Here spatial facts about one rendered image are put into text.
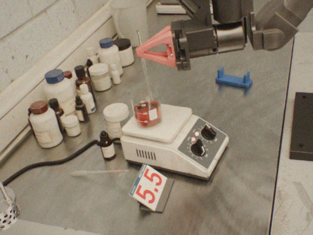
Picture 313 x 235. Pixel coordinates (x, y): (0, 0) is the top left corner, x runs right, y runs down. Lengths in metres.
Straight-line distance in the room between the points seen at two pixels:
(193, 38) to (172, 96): 0.39
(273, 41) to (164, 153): 0.30
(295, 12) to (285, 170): 0.31
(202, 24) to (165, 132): 0.23
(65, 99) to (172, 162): 0.37
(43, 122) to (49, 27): 0.38
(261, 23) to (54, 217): 0.54
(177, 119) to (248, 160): 0.17
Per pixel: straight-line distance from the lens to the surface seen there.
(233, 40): 0.77
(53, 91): 1.06
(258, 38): 0.76
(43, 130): 0.99
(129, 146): 0.86
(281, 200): 0.79
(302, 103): 1.02
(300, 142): 0.89
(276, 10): 0.77
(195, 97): 1.10
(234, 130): 0.96
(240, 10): 0.76
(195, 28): 0.76
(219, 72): 1.15
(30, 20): 1.20
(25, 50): 1.17
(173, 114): 0.87
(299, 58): 1.28
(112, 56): 1.23
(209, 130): 0.86
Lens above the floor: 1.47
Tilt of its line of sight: 33 degrees down
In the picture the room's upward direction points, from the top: 9 degrees counter-clockwise
